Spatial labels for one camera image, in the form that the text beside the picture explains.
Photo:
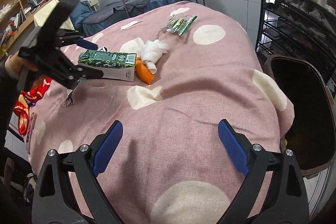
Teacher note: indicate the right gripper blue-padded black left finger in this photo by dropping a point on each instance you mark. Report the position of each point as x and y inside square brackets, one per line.
[54, 200]

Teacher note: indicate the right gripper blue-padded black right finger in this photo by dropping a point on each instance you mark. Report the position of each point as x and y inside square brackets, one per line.
[286, 199]

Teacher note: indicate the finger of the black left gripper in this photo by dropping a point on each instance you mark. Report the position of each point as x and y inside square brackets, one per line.
[86, 44]

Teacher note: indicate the dark brown trash bin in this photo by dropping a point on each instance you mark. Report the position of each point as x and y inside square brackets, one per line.
[312, 134]

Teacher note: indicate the person left hand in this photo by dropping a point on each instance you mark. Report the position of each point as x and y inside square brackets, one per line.
[14, 64]

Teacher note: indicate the blue grey bedding pile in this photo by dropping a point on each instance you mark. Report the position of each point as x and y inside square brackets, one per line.
[89, 22]

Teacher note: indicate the green drink carton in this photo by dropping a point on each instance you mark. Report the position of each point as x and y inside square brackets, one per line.
[114, 65]

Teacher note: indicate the orange peel piece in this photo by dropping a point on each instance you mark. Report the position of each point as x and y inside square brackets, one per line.
[142, 72]

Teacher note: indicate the white crumpled tissue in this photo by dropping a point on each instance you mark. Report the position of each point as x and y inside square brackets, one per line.
[151, 52]

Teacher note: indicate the green snack wrapper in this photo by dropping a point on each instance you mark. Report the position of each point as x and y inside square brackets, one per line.
[179, 25]

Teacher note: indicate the pink polka dot blanket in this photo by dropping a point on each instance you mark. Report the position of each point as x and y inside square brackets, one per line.
[170, 165]

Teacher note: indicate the black wire shelf cart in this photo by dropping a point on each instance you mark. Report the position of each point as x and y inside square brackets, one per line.
[298, 28]

